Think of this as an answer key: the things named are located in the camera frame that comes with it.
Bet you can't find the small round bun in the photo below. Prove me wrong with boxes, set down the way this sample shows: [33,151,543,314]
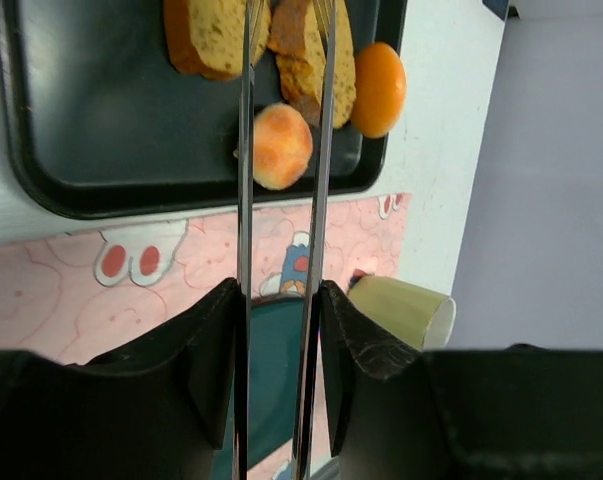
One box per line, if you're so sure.
[253,103,313,191]

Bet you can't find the orange glossy bun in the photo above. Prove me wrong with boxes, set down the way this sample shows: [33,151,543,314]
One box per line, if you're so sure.
[350,42,407,139]

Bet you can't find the pink bunny placemat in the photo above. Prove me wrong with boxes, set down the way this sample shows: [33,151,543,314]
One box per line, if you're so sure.
[0,192,413,480]

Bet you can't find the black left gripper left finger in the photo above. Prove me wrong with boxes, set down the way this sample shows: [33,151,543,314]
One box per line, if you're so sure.
[0,278,239,479]

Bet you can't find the green paper cup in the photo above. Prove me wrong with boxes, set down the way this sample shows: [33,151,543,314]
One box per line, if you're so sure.
[347,275,456,351]

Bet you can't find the dark teal square plate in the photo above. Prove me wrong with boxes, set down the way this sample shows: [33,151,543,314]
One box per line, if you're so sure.
[215,297,307,474]

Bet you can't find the bread slice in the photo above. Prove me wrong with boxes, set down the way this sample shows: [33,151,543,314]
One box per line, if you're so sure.
[163,0,271,81]
[268,0,356,129]

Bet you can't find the black baking tray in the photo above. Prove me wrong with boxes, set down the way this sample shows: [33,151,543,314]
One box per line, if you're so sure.
[0,0,410,221]

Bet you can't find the metal tongs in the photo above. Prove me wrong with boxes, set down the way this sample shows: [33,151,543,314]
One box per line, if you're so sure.
[232,1,337,479]

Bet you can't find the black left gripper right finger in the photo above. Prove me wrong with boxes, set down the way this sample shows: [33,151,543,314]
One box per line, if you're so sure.
[319,281,603,479]

